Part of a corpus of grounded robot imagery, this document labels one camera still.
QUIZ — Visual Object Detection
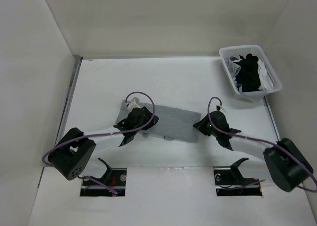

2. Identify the grey tank top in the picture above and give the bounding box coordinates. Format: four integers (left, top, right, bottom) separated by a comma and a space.
117, 99, 202, 144

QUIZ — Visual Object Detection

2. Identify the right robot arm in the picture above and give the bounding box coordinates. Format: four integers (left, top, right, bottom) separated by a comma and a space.
193, 111, 317, 192

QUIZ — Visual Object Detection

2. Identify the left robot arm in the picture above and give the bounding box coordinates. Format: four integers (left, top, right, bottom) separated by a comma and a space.
44, 107, 159, 186

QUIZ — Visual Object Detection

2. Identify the black tank top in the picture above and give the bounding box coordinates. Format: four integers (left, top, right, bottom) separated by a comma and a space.
235, 54, 261, 92

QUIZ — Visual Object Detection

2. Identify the white tank top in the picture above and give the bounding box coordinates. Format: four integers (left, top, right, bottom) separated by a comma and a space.
257, 60, 274, 90

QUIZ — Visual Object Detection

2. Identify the light grey garment in basket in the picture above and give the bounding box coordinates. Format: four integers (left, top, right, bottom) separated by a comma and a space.
228, 56, 242, 80

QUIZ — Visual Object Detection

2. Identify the white plastic basket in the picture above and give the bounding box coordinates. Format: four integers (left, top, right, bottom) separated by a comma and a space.
219, 45, 282, 102

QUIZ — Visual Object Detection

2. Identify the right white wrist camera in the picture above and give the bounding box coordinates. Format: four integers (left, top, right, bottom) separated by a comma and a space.
216, 105, 226, 113

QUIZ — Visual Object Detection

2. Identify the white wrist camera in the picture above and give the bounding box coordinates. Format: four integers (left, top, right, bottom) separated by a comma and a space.
216, 105, 226, 113
126, 97, 141, 112

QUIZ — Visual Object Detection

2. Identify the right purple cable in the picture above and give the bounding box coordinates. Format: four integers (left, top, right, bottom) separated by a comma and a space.
207, 96, 317, 193

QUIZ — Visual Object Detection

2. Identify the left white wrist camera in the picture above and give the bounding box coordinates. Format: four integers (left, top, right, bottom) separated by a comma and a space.
126, 97, 141, 112

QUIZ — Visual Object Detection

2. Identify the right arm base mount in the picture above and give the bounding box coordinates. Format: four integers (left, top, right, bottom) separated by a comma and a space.
213, 158, 262, 197

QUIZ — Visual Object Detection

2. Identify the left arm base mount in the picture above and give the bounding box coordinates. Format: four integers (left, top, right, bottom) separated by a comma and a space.
79, 158, 127, 197

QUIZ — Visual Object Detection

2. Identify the metal table edge rail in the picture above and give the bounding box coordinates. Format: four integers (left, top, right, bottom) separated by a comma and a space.
55, 55, 83, 144

